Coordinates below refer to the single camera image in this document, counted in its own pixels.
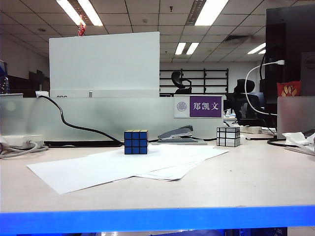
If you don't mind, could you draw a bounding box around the dark wooden cabinet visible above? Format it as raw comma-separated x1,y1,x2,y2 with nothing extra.
7,70,51,98

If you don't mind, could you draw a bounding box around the grey stapler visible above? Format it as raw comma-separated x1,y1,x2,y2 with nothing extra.
157,124,194,140

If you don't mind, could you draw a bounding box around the thick black cable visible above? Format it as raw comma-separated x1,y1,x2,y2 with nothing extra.
39,95,124,148

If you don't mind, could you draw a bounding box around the blue table edge strip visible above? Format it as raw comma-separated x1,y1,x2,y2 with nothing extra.
0,204,315,234

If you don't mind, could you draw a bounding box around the blue patterned bag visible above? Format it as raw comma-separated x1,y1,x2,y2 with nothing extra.
0,60,10,94

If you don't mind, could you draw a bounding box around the blue Rubik's cube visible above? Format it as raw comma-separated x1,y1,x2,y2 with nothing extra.
124,129,149,156

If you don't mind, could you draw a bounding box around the ceiling light panel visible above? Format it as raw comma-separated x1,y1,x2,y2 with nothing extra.
186,43,200,56
194,0,229,27
77,0,104,27
247,42,266,55
175,42,187,56
56,0,87,27

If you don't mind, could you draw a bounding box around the silver mirror cube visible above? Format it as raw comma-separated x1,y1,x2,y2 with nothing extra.
216,126,241,148

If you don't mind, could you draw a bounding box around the black shelf rack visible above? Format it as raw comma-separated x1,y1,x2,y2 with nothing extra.
159,68,229,94

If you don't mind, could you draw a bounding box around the red hanging ornament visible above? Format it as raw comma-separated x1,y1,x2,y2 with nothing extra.
77,14,87,37

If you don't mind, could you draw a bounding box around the black monitor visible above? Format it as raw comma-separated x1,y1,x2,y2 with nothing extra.
259,7,315,128

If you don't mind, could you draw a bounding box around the frosted glass partition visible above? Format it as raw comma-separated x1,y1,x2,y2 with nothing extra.
0,94,225,142

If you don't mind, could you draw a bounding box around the red snack packet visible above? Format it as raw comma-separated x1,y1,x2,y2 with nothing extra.
276,80,301,97

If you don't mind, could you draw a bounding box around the black looped cable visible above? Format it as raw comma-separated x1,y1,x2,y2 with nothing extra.
266,127,288,146

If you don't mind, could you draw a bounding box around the white board panel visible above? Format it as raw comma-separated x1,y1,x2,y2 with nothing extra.
49,31,160,98

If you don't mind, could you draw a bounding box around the black office chair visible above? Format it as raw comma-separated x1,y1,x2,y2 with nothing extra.
225,79,266,127
171,70,193,95

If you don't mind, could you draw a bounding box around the white USB cable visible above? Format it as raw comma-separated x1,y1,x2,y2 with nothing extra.
245,59,285,116

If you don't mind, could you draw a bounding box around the white power strip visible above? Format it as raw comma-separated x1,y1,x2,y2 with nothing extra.
240,125,263,135
0,134,45,148

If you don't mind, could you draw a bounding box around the crumpled white tissue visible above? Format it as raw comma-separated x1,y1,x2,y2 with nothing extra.
282,131,315,148

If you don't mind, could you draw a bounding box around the grey power cable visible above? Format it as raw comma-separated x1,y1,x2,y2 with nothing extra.
0,140,49,159

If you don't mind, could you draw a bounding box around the white paper sheet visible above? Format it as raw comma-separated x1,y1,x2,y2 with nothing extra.
112,144,230,182
26,147,216,195

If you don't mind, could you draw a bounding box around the purple and white nameplate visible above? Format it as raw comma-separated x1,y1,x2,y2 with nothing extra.
173,95,224,119

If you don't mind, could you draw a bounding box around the silver laptop panel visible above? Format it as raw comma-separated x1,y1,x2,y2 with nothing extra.
277,96,315,140

